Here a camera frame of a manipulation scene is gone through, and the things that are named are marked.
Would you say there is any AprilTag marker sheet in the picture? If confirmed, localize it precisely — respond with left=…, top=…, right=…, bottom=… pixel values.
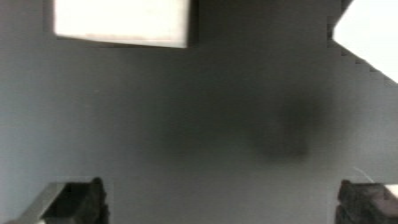
left=333, top=0, right=398, bottom=84

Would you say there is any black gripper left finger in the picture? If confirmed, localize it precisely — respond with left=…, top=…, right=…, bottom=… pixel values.
left=11, top=177, right=109, bottom=224

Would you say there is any white table leg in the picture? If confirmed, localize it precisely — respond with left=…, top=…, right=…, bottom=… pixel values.
left=54, top=0, right=192, bottom=48

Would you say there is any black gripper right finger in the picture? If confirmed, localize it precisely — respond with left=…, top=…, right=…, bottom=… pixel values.
left=334, top=180, right=398, bottom=224

